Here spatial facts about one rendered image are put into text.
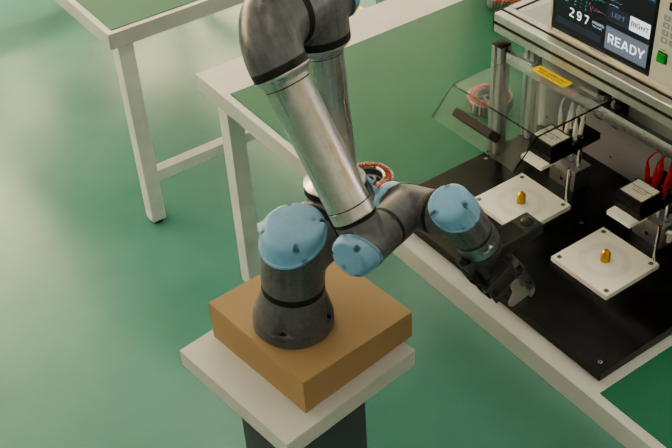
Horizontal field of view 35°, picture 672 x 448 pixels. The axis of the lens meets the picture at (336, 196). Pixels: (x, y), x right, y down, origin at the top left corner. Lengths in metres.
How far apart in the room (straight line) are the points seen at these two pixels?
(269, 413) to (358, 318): 0.24
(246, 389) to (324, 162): 0.51
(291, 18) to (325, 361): 0.62
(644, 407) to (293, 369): 0.62
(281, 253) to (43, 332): 1.59
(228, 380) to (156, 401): 1.02
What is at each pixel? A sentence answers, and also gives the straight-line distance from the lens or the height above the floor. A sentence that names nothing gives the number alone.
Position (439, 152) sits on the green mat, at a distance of 2.49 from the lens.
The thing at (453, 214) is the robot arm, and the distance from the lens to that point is 1.70.
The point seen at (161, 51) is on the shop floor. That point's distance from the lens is 4.54.
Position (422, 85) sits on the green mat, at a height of 0.75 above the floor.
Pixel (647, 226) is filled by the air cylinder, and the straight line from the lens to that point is 2.24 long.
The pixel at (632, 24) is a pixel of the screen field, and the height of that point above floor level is 1.22.
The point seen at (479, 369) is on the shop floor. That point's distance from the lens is 3.00.
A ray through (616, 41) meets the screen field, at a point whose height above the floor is 1.17.
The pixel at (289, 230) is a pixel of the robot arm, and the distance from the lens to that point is 1.81.
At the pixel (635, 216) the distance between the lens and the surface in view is 2.13.
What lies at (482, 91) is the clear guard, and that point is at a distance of 2.13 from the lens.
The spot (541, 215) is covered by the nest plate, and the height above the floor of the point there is 0.78.
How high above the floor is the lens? 2.20
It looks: 38 degrees down
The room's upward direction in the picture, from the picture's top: 4 degrees counter-clockwise
